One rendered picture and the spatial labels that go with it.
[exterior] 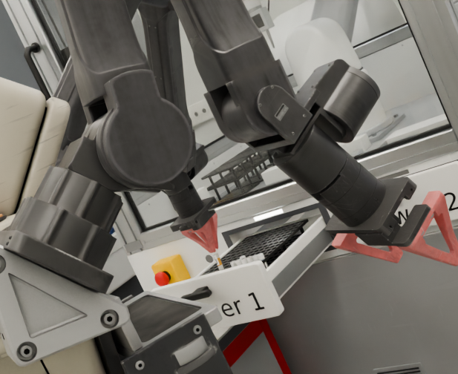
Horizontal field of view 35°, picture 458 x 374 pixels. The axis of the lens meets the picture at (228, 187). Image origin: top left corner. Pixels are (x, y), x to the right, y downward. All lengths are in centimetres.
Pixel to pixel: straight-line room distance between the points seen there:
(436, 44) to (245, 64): 80
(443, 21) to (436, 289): 56
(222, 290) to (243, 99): 80
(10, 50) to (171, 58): 117
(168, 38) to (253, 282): 47
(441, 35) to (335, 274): 58
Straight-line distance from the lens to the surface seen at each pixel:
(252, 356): 173
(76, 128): 109
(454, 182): 149
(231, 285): 142
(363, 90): 75
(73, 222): 61
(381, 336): 172
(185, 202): 149
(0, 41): 240
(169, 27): 126
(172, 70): 131
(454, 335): 166
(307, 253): 155
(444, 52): 145
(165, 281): 185
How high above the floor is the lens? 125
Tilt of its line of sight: 8 degrees down
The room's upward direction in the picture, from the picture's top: 25 degrees counter-clockwise
